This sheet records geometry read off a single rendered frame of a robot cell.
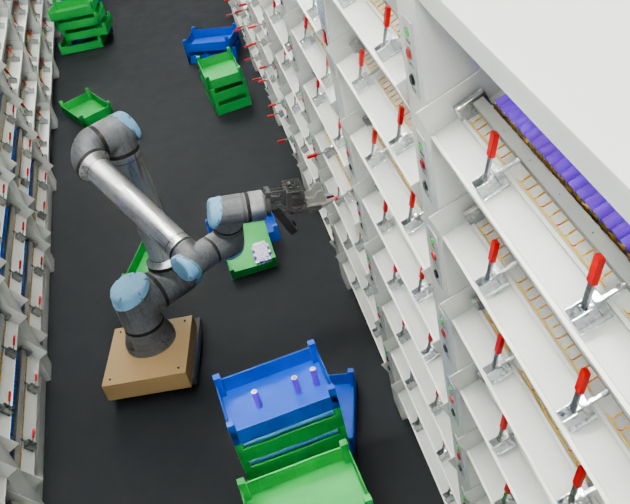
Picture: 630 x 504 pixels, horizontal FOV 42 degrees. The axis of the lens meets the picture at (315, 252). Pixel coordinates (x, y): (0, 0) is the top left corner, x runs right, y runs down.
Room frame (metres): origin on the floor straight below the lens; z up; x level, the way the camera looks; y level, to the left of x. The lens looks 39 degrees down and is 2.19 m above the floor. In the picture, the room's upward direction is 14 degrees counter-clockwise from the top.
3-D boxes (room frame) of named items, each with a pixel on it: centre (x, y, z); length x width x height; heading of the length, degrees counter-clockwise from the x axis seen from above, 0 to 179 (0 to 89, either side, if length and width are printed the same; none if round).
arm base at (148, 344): (2.29, 0.67, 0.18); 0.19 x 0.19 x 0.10
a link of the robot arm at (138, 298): (2.30, 0.67, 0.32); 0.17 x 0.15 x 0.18; 126
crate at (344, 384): (1.83, 0.09, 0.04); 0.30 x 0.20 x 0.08; 168
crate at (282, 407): (1.53, 0.20, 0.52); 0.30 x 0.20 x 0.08; 99
